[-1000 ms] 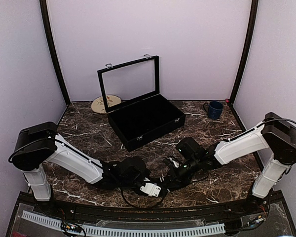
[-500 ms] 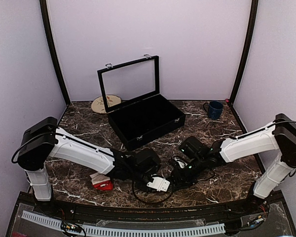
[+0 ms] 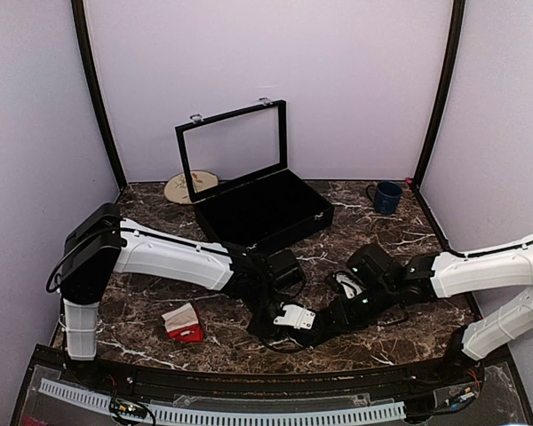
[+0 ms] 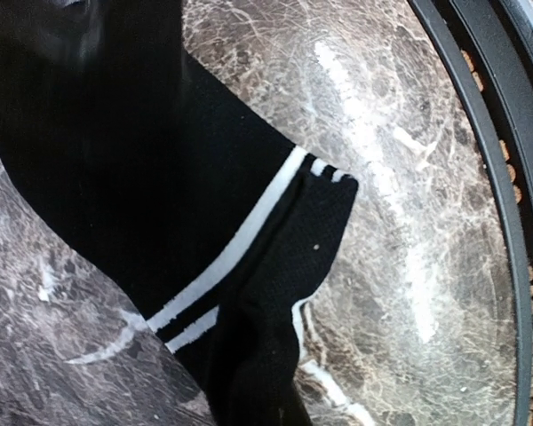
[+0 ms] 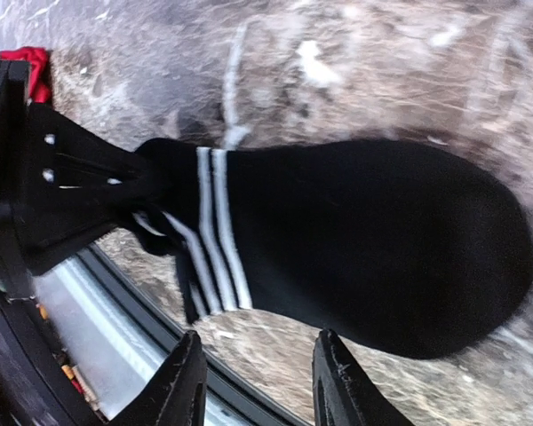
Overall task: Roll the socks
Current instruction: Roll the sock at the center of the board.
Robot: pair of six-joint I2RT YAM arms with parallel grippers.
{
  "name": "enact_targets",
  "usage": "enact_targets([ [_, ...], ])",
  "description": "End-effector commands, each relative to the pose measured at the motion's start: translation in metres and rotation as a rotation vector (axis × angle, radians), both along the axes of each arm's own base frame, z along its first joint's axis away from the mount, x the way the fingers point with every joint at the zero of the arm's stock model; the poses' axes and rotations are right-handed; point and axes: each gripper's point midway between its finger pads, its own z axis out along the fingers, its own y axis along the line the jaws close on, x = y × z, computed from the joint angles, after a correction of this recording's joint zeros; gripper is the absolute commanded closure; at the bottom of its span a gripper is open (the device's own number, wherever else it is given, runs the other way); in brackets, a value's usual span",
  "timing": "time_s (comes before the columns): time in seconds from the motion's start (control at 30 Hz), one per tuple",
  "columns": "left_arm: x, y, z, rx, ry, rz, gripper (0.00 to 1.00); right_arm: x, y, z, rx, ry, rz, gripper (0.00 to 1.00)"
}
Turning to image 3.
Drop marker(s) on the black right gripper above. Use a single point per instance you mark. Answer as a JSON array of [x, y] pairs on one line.
[[345, 319]]

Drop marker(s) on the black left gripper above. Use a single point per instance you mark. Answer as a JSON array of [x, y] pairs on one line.
[[270, 333]]

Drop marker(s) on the red and white sock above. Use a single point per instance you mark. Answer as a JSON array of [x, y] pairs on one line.
[[183, 324]]

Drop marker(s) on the black compartment display box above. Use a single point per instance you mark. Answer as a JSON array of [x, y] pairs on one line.
[[238, 177]]

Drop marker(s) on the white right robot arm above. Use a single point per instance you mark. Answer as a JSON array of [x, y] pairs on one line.
[[431, 277]]

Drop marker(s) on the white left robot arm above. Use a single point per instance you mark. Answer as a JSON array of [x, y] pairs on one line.
[[105, 243]]

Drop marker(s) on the blue enamel mug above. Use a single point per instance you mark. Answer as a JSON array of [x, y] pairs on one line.
[[385, 197]]

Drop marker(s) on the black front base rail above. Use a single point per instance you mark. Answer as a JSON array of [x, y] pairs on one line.
[[421, 378]]

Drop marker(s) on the white slotted cable duct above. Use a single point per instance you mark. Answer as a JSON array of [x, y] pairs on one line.
[[221, 411]]

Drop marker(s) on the black right frame post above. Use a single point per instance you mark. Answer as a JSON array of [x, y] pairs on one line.
[[442, 93]]

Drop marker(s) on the black frame post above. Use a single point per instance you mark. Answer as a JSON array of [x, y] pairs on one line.
[[96, 97], [442, 93]]

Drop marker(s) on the black left frame post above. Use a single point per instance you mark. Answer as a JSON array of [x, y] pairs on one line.
[[96, 97]]

